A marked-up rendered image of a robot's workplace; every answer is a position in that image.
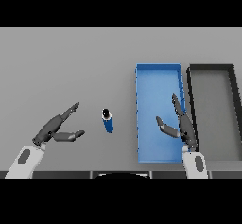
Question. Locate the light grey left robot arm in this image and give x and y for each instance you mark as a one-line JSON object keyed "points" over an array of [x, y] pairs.
{"points": [[25, 160]]}

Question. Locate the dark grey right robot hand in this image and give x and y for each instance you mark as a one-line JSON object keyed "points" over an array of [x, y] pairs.
{"points": [[184, 124]]}

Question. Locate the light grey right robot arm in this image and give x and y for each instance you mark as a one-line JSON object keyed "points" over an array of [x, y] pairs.
{"points": [[195, 164]]}

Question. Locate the blue bin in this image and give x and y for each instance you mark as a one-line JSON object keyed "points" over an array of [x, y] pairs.
{"points": [[159, 114]]}

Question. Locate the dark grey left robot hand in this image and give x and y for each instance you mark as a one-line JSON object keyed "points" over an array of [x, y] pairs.
{"points": [[50, 127]]}

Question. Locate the dark grey bin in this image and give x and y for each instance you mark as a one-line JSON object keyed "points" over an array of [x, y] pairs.
{"points": [[217, 114]]}

